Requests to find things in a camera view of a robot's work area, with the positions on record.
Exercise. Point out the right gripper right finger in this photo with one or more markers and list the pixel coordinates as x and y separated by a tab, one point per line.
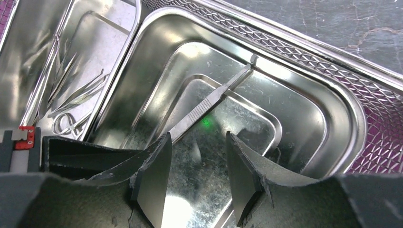
267	195

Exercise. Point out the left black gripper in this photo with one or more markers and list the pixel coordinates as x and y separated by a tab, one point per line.
20	152

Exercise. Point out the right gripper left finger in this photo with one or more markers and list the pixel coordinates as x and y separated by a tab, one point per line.
129	195

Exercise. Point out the steel scalpel handle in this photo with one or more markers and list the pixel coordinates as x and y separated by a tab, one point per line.
201	109

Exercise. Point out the purple cloth wrap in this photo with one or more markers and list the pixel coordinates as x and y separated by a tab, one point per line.
357	30

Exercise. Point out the metal instrument tray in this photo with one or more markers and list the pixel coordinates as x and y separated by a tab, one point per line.
286	110

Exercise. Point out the steel surgical scissors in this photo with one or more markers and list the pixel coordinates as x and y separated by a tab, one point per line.
72	114

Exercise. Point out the steel forceps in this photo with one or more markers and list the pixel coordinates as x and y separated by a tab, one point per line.
54	75

